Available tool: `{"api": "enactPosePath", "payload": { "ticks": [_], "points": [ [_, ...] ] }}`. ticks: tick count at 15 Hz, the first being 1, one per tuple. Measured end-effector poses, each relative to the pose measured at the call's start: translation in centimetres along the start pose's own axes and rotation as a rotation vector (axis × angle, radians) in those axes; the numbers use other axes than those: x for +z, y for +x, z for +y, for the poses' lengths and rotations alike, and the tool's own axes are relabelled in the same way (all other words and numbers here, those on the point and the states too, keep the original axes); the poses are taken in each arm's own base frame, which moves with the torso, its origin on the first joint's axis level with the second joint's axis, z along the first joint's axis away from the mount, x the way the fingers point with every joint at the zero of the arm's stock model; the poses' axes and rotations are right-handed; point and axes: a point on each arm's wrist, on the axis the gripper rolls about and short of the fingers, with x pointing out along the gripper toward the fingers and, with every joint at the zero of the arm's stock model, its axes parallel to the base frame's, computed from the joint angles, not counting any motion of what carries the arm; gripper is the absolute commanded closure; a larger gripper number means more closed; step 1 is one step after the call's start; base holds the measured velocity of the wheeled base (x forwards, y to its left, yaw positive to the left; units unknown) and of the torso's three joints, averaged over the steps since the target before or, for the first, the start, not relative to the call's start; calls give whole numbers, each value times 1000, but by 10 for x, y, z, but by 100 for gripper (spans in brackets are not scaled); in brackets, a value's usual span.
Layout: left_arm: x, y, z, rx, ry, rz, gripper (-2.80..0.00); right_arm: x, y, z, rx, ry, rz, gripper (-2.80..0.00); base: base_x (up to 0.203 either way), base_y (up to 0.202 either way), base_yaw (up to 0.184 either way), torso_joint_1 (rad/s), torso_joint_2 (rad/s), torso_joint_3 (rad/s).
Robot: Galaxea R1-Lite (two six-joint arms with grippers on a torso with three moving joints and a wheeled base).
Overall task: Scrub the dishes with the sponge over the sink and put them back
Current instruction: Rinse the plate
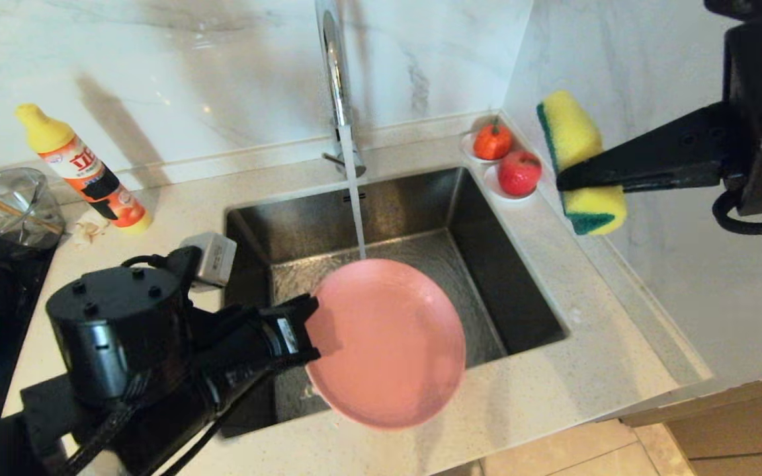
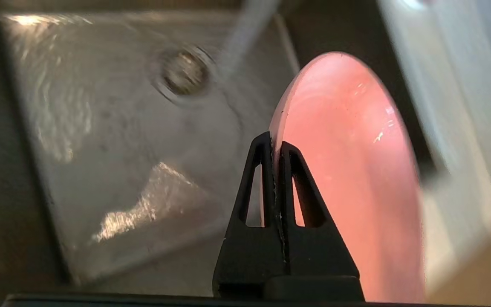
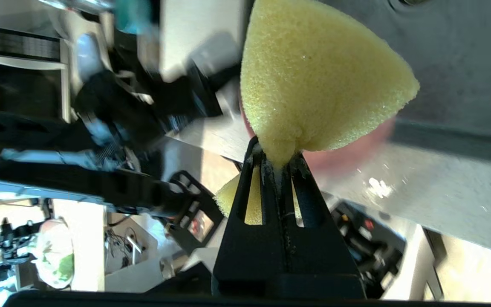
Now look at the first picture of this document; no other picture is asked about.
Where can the orange red tomato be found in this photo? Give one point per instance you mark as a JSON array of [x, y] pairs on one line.
[[493, 141]]

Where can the yellow-capped dish soap bottle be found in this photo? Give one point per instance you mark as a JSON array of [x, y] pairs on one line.
[[86, 172]]

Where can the crumpled white paper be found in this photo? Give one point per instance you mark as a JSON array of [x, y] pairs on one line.
[[90, 228]]

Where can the small white dish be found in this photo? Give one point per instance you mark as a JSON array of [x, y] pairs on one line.
[[467, 151], [490, 185]]

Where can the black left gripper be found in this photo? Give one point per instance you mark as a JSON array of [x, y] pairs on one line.
[[123, 330]]

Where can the light wooden cabinet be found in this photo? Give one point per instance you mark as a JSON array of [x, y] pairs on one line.
[[738, 430]]

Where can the chrome faucet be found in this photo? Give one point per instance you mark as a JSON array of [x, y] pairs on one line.
[[335, 79]]

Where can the red apple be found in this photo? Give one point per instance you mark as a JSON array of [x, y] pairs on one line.
[[520, 173]]

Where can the clear glass bowl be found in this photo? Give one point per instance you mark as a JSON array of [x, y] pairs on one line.
[[17, 198]]

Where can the stainless steel sink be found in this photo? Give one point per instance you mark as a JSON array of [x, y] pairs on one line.
[[500, 277]]

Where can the pink plate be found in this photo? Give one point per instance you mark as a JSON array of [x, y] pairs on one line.
[[387, 344]]

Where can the yellow green sponge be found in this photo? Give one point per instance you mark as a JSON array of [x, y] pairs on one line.
[[573, 132]]

